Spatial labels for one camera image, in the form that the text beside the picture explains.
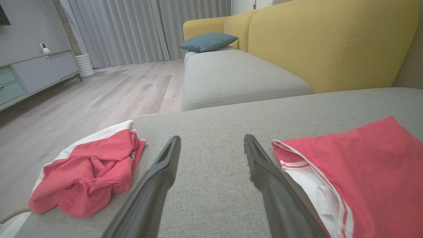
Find red white shorts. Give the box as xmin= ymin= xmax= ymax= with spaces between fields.
xmin=28 ymin=120 xmax=146 ymax=218

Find low grey cabinet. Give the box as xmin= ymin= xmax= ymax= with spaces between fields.
xmin=0 ymin=49 xmax=83 ymax=111

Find grey curtain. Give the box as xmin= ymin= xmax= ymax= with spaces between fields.
xmin=59 ymin=0 xmax=232 ymax=69

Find grey sofa seat cushion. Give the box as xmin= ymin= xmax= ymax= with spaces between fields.
xmin=181 ymin=46 xmax=313 ymax=112

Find indoor tree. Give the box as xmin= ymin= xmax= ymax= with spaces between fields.
xmin=53 ymin=0 xmax=82 ymax=56

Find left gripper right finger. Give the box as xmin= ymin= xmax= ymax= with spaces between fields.
xmin=244 ymin=134 xmax=330 ymax=238

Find blue pillow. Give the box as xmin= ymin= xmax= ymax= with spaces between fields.
xmin=179 ymin=32 xmax=239 ymax=53

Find grey ottoman cushion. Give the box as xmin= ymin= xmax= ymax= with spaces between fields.
xmin=15 ymin=87 xmax=423 ymax=238

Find black television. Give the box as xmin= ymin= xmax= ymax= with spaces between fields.
xmin=0 ymin=4 xmax=11 ymax=26

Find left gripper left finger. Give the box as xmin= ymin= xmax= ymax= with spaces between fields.
xmin=101 ymin=136 xmax=181 ymax=238

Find yellow sofa backrest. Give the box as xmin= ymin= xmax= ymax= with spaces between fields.
xmin=183 ymin=0 xmax=420 ymax=94

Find white ribbed plant pot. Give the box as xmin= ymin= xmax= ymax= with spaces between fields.
xmin=75 ymin=53 xmax=96 ymax=78

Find red basketball jersey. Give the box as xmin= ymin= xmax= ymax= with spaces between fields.
xmin=272 ymin=116 xmax=423 ymax=238

